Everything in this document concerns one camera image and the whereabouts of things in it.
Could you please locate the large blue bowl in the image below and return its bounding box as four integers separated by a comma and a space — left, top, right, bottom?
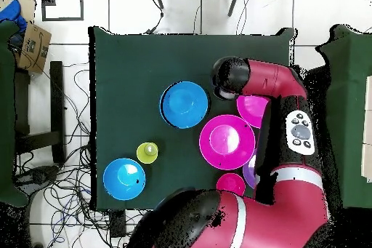
158, 81, 209, 129
102, 158, 146, 201

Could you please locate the large pink bowl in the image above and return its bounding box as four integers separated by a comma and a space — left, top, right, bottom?
198, 114, 256, 171
236, 95, 270, 129

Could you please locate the yellow cup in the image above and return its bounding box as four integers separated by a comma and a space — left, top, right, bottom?
136, 142, 159, 164

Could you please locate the small crimson bowl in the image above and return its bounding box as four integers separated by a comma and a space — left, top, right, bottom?
215, 172, 246, 197

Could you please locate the purple bowl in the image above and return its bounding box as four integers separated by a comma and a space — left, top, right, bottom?
242, 154, 257, 190

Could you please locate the dark green table cloth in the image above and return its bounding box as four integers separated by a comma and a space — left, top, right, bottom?
88, 25, 299, 211

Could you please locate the black box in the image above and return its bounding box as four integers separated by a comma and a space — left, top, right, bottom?
108, 209, 127, 239

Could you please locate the green covered side table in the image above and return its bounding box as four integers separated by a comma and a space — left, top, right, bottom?
0, 20, 30, 208
315, 24, 372, 209

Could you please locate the printed cardboard box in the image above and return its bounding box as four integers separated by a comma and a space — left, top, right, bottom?
16, 22, 52, 75

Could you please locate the plain cardboard box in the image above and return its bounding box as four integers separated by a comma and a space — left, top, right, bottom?
0, 0, 37, 23

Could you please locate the blue cloth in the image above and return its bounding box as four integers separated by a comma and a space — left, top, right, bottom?
0, 0, 28, 33

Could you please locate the tangle of floor cables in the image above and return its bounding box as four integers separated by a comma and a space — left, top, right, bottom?
12, 61, 146, 248

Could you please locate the black cable with plug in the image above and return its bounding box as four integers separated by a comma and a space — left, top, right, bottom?
145, 0, 165, 35

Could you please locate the black bench frame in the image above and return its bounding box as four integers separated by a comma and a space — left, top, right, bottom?
14, 60, 66, 164

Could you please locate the black pedestal foot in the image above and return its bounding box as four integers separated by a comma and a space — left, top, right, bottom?
15, 165, 60, 192

